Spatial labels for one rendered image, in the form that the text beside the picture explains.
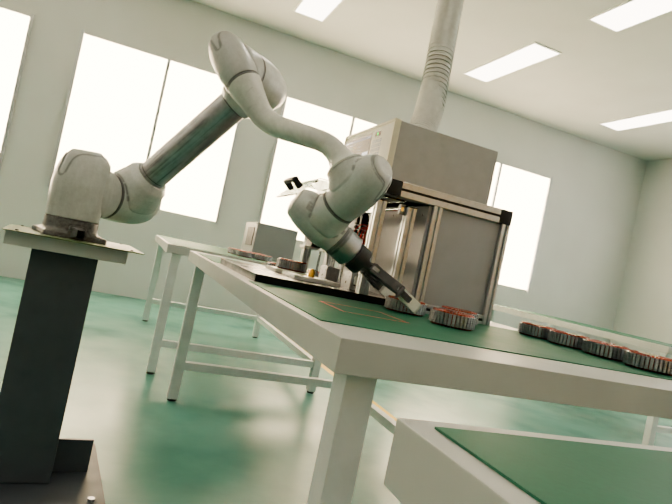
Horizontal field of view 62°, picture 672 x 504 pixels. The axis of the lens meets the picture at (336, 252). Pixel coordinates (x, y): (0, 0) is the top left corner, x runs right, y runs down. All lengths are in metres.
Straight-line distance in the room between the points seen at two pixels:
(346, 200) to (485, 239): 0.61
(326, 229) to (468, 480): 1.10
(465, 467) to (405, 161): 1.49
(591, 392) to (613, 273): 8.31
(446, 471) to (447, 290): 1.40
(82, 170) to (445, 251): 1.11
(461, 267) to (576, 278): 7.12
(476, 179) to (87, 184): 1.22
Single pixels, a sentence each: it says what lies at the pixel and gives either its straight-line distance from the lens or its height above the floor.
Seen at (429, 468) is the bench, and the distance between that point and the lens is 0.38.
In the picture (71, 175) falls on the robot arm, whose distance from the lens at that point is 1.84.
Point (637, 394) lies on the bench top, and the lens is 1.11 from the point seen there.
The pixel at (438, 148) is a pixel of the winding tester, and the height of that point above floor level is 1.27.
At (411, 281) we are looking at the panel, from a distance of 1.69.
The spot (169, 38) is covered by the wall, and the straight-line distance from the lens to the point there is 6.71.
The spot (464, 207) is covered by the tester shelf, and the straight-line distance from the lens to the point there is 1.75.
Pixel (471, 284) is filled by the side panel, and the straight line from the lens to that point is 1.79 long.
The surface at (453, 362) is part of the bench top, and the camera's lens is 0.86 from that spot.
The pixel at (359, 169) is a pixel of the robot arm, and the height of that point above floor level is 1.07.
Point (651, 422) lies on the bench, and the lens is 4.49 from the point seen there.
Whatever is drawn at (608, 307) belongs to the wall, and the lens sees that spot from 9.33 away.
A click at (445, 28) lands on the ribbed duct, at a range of 3.59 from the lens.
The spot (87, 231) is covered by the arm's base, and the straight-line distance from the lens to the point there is 1.85.
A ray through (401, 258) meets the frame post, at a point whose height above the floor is 0.90.
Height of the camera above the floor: 0.85
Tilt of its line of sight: 1 degrees up
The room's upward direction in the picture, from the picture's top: 12 degrees clockwise
